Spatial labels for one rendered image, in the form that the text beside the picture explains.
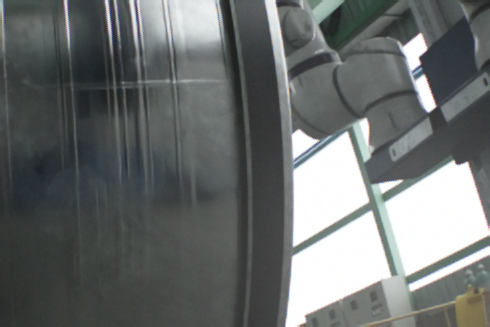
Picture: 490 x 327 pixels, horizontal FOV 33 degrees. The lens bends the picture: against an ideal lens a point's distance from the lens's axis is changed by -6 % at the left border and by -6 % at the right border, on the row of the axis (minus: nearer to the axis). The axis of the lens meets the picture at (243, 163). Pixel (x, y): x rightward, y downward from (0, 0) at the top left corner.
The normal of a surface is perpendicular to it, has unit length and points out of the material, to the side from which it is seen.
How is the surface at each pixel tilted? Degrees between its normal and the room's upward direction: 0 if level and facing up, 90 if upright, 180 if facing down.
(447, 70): 90
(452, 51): 90
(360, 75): 90
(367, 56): 91
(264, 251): 121
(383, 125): 68
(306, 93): 100
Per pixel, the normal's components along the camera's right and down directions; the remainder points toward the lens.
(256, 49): 0.52, -0.14
